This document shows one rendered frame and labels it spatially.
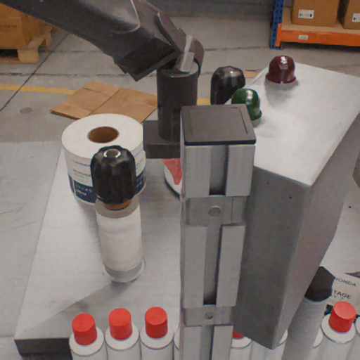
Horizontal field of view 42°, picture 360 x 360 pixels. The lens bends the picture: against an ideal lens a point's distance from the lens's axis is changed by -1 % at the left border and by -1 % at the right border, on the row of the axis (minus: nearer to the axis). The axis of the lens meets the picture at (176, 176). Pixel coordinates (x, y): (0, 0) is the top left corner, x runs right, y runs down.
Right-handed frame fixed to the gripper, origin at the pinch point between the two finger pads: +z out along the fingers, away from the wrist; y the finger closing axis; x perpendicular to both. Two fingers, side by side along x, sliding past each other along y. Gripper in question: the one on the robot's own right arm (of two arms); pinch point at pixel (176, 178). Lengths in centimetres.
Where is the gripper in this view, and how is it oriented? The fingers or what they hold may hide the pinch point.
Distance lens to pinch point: 76.3
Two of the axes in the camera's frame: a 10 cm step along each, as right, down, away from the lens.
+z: 0.0, 7.7, 6.3
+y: -10.0, 0.3, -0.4
